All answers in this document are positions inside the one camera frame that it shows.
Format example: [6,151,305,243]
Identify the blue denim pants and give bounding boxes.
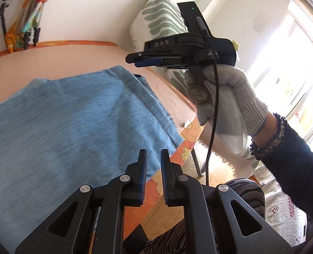
[0,66,183,253]

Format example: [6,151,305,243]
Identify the right forearm dark sleeve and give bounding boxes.
[251,113,313,219]

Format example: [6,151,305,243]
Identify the right white knit glove hand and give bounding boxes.
[184,63,269,137]

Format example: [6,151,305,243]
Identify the green leaf pattern pillow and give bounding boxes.
[129,0,242,165]

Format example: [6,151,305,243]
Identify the orange floral bed sheet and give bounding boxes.
[0,40,208,242]

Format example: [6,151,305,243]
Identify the folded stand black legs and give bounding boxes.
[22,27,41,50]

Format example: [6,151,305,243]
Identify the orange floral scarf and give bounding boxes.
[5,0,48,53]

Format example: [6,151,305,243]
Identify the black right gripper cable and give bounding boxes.
[195,17,221,187]

